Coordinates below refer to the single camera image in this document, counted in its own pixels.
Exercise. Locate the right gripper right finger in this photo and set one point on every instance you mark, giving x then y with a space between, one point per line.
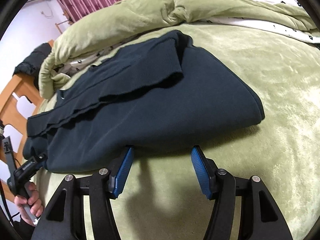
260 216

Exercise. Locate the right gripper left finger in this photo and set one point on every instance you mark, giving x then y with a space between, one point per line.
64 216

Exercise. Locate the dark navy sweatshirt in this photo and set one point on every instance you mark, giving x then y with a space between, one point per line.
163 94

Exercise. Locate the black clothes on headboard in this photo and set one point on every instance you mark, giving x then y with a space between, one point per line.
31 65

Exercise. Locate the person left hand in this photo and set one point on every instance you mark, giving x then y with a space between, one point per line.
31 207

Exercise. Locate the green plush bed sheet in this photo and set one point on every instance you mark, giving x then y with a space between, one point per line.
162 197

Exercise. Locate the white floral quilt lining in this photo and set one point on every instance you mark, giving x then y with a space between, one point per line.
275 27

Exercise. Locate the green folded quilt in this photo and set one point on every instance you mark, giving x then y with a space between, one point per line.
150 17

